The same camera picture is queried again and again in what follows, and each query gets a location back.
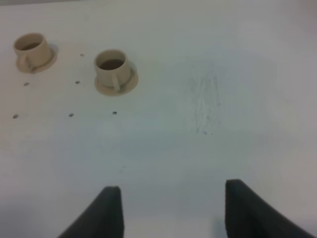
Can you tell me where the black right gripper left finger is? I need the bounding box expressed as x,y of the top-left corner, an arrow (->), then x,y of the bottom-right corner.
60,186 -> 124,238

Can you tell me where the beige teacup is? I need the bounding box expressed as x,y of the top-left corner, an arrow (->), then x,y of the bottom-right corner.
94,49 -> 131,92
13,33 -> 52,70

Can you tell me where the beige saucer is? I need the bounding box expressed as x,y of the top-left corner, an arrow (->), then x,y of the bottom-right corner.
15,44 -> 58,74
94,68 -> 139,96

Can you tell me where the beige teacup near centre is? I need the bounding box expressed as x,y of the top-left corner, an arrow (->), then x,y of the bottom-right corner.
13,33 -> 52,70

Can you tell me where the beige teacup far right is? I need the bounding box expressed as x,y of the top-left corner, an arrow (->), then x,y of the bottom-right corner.
94,49 -> 131,92

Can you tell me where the beige saucer far right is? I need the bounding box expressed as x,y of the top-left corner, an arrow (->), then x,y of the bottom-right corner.
94,68 -> 139,96

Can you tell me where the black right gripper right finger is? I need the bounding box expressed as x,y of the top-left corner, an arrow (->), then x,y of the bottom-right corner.
225,179 -> 313,238

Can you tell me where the beige saucer near centre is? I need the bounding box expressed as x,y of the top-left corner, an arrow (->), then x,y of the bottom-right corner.
15,44 -> 58,74

